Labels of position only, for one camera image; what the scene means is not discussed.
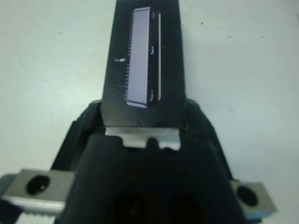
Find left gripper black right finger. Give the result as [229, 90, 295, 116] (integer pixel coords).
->
[181, 98, 235, 181]

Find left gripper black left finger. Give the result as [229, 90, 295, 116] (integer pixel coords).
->
[50, 98, 106, 170]

